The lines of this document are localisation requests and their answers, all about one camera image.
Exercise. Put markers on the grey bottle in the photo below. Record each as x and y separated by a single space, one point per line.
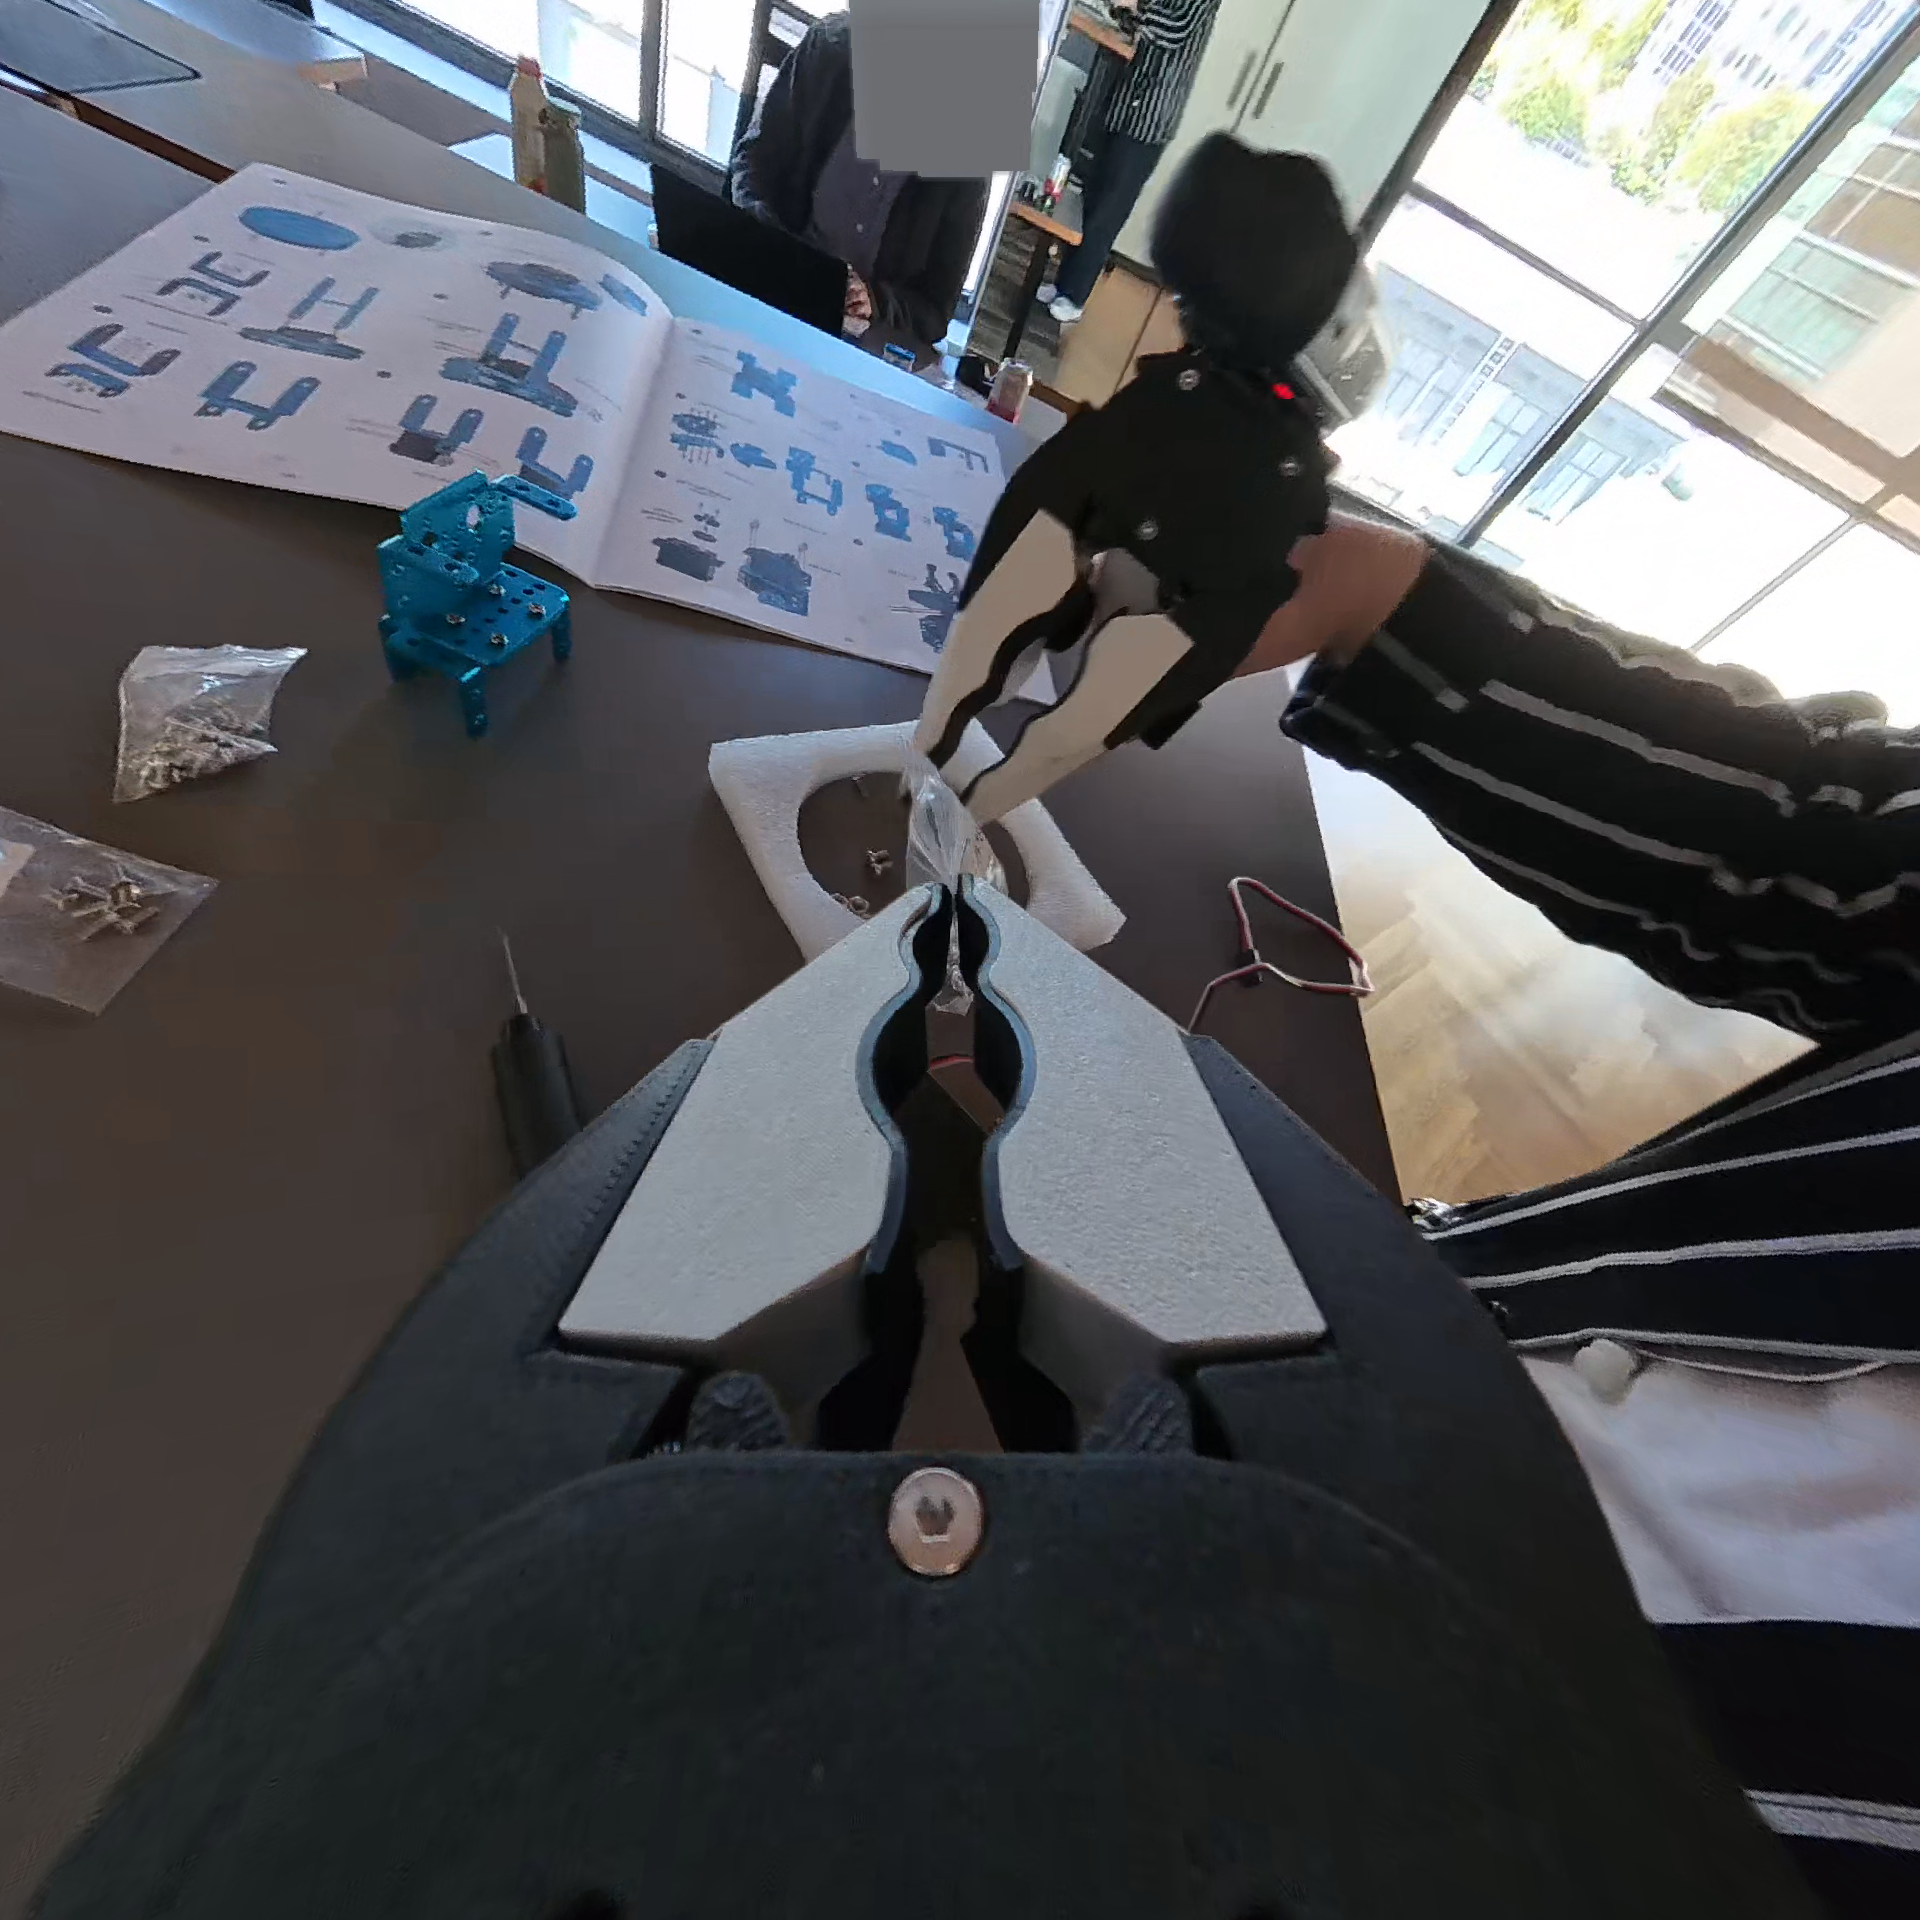
564 157

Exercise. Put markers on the black laptop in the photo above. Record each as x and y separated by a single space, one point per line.
749 253

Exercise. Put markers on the beige window blind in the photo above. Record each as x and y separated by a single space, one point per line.
1799 345

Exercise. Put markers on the white bottle with red cap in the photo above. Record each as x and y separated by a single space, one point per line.
524 119

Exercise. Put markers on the clear bag of short screws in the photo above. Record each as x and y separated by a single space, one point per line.
944 839

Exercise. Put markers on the person's right hand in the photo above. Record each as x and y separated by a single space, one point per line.
1341 593

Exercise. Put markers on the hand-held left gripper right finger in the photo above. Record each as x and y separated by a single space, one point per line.
1154 1201

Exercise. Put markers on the wooden low cabinet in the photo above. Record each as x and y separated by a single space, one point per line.
1117 339

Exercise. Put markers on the person's right forearm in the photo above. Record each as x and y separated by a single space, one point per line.
1576 779

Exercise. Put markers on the person's striped black shirt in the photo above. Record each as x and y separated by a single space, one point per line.
1724 1201

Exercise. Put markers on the black screwdriver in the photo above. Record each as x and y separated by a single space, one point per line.
533 1080

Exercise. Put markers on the blue metal bracket assembly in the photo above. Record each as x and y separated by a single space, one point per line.
465 585

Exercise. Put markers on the red can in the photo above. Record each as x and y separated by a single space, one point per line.
1009 394

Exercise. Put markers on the open instruction booklet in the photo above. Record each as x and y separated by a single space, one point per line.
376 299

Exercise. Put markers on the dark desk with wooden edge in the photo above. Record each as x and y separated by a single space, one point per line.
271 37
376 975
599 225

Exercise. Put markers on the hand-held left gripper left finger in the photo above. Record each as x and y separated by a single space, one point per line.
735 1201

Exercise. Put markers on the white foam square with hole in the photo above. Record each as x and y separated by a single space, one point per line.
749 795

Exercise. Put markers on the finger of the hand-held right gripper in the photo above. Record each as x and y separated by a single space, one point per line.
1003 599
1096 691

